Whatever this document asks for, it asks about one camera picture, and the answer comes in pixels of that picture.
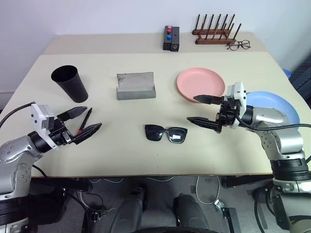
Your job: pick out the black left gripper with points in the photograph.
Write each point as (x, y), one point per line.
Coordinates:
(60, 136)

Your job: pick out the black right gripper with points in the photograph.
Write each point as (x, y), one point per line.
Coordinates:
(227, 114)

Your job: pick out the black pen with red tip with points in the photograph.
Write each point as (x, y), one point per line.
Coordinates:
(86, 119)

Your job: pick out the black sunglasses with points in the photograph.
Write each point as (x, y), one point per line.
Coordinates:
(154, 132)

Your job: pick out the grey glasses case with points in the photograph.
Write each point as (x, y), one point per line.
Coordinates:
(136, 83)

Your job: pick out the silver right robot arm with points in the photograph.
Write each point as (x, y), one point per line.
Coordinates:
(284, 143)

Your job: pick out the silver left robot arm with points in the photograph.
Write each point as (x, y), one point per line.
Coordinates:
(12, 150)

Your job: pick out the pink plate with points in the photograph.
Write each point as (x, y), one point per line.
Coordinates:
(200, 82)

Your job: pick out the black plastic cup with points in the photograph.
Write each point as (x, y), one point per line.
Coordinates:
(73, 85)

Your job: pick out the blue plate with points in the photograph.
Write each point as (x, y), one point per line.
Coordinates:
(269, 99)

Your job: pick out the wooden peg rack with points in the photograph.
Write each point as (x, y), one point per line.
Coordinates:
(209, 40)

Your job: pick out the dark-rimmed clear eyeglasses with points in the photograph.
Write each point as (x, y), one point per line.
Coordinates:
(239, 44)

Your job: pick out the plain black box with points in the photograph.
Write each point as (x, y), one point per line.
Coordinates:
(175, 41)

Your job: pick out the black box with coloured buttons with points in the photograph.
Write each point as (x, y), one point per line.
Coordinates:
(167, 43)

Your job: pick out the blue plastic bin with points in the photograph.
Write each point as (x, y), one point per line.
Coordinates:
(287, 72)

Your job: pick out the metal caster wheel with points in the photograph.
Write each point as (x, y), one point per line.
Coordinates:
(219, 205)

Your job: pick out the dark rounded shape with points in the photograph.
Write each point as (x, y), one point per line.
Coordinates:
(128, 211)
(189, 211)

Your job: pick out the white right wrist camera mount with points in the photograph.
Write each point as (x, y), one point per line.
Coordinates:
(238, 92)

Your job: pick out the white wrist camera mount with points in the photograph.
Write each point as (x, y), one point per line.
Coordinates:
(36, 116)
(238, 92)

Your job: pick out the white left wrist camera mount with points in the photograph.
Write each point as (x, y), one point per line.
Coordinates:
(36, 116)

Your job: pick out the black table frame bar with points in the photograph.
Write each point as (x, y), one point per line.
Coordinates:
(243, 180)
(73, 185)

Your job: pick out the black metal bracket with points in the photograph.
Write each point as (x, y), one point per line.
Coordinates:
(232, 219)

